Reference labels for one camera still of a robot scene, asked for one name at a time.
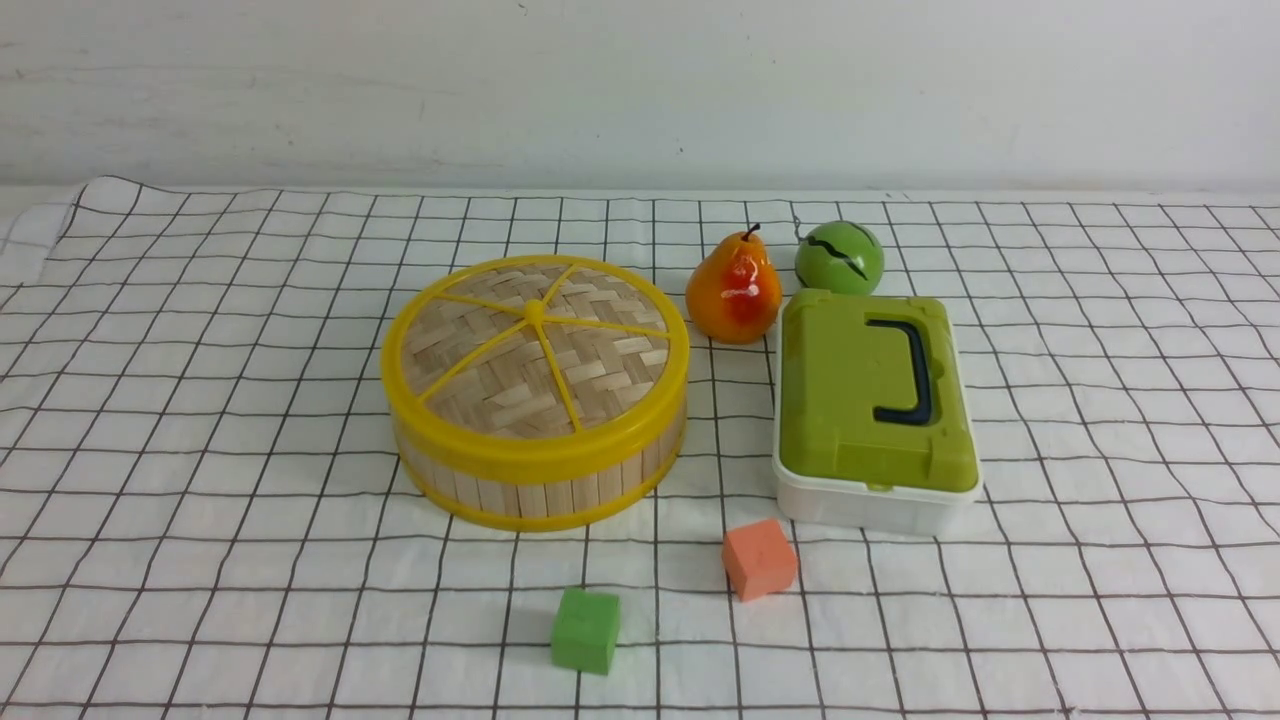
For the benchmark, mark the yellow bamboo steamer basket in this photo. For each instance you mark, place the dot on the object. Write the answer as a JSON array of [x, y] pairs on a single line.
[[543, 507]]

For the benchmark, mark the orange foam cube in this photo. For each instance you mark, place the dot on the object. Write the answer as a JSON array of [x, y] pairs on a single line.
[[758, 559]]

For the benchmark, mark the yellow bamboo steamer lid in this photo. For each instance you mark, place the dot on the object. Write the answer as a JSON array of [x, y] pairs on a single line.
[[538, 369]]

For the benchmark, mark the green foam cube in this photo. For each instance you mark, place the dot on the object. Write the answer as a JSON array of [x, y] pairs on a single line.
[[585, 631]]

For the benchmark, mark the green toy ball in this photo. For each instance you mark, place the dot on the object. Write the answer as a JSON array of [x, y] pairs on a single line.
[[841, 257]]

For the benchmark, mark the orange toy pear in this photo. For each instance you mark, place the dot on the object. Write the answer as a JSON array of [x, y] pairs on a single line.
[[734, 295]]

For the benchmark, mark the green lid white lunch box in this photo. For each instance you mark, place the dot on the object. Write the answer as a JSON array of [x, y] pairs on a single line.
[[871, 429]]

